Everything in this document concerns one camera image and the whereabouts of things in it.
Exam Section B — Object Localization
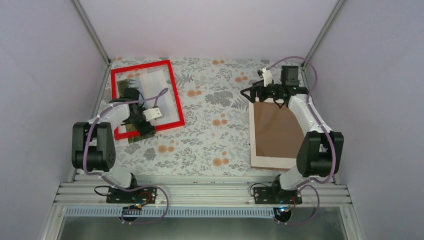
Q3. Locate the landscape photo print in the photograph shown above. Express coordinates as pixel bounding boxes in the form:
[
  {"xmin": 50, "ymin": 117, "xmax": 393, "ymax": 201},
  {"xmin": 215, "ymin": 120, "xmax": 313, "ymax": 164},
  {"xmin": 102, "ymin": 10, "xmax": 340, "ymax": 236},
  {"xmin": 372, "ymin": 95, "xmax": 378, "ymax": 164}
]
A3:
[{"xmin": 116, "ymin": 68, "xmax": 179, "ymax": 144}]

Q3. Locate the red picture frame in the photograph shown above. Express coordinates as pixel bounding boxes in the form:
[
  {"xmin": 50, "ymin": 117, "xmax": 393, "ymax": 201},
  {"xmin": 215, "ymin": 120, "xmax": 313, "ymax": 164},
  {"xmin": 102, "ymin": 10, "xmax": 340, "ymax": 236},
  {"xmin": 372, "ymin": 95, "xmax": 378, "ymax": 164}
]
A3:
[{"xmin": 110, "ymin": 60, "xmax": 185, "ymax": 140}]

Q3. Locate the white mat board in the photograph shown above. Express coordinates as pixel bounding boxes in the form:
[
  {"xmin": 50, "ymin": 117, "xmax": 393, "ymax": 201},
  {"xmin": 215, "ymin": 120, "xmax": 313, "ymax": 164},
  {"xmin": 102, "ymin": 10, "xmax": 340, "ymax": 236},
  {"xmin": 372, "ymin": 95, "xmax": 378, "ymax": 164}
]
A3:
[{"xmin": 248, "ymin": 99, "xmax": 296, "ymax": 171}]

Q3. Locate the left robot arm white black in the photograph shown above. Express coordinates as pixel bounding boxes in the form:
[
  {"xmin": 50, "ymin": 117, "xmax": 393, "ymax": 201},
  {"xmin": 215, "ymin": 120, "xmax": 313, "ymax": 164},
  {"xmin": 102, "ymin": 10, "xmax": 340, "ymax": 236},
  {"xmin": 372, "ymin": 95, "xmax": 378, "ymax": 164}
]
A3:
[{"xmin": 71, "ymin": 87, "xmax": 168, "ymax": 203}]

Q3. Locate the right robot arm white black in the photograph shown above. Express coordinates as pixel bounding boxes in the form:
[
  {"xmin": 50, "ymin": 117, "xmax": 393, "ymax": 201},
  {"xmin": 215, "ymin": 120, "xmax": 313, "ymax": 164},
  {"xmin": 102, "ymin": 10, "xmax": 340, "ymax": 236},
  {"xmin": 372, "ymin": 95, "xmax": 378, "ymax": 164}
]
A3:
[{"xmin": 240, "ymin": 65, "xmax": 344, "ymax": 204}]

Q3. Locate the brown backing board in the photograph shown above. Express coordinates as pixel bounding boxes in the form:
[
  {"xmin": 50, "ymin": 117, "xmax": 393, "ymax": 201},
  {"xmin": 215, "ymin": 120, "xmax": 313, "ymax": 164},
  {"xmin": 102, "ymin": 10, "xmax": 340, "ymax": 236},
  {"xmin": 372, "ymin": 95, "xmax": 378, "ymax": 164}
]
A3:
[{"xmin": 253, "ymin": 102, "xmax": 304, "ymax": 159}]

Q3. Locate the floral patterned table cloth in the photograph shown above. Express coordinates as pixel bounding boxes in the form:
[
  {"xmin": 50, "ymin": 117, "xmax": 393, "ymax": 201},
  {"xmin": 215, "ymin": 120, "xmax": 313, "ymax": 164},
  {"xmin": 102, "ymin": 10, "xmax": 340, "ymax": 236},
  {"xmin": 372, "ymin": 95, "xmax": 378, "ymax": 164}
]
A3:
[{"xmin": 115, "ymin": 58, "xmax": 283, "ymax": 176}]

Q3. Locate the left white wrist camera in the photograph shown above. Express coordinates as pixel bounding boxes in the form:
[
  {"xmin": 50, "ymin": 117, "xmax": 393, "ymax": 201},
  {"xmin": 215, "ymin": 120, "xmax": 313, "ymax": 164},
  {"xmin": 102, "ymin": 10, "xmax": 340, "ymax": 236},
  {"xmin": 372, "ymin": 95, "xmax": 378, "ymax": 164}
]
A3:
[{"xmin": 142, "ymin": 107, "xmax": 164, "ymax": 122}]

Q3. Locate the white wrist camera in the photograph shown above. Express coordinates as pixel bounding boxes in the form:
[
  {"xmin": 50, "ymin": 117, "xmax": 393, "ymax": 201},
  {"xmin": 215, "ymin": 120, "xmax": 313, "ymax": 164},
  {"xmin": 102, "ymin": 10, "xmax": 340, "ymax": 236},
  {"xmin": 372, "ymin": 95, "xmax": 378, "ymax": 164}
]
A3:
[
  {"xmin": 257, "ymin": 67, "xmax": 273, "ymax": 87},
  {"xmin": 142, "ymin": 107, "xmax": 164, "ymax": 122}
]

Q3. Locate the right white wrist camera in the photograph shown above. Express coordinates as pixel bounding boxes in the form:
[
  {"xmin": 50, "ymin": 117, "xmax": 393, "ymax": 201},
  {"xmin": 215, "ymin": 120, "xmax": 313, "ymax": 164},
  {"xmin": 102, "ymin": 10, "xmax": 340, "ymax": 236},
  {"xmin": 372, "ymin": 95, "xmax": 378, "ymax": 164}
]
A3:
[{"xmin": 257, "ymin": 67, "xmax": 273, "ymax": 87}]

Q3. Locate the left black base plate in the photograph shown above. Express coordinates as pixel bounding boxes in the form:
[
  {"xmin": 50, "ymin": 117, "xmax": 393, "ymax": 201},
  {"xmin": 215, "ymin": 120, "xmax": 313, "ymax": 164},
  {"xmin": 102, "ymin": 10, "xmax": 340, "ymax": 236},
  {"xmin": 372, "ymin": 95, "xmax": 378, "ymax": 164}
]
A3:
[{"xmin": 106, "ymin": 187, "xmax": 157, "ymax": 205}]

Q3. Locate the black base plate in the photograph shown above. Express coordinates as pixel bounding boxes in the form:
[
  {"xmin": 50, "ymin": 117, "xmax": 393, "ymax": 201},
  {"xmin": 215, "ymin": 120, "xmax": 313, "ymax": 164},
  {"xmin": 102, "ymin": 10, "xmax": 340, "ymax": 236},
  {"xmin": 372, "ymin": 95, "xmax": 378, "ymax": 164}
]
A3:
[
  {"xmin": 253, "ymin": 186, "xmax": 303, "ymax": 205},
  {"xmin": 106, "ymin": 187, "xmax": 157, "ymax": 205}
]

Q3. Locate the aluminium rail base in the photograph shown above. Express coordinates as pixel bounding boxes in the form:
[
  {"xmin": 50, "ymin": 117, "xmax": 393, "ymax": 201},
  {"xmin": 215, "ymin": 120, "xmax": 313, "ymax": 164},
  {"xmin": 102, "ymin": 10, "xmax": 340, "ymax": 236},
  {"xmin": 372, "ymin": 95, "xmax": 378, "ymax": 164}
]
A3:
[{"xmin": 53, "ymin": 174, "xmax": 353, "ymax": 207}]

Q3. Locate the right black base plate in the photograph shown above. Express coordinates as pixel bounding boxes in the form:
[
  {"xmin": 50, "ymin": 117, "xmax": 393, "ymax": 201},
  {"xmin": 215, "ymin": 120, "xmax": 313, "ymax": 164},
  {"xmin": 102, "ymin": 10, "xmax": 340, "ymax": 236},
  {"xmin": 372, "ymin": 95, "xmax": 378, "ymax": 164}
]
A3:
[{"xmin": 253, "ymin": 186, "xmax": 303, "ymax": 205}]

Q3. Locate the grey slotted cable duct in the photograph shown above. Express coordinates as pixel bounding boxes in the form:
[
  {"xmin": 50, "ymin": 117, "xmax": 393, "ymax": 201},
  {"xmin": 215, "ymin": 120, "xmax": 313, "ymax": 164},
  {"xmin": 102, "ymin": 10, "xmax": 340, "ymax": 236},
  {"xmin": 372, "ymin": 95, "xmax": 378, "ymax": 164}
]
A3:
[{"xmin": 63, "ymin": 206, "xmax": 275, "ymax": 219}]

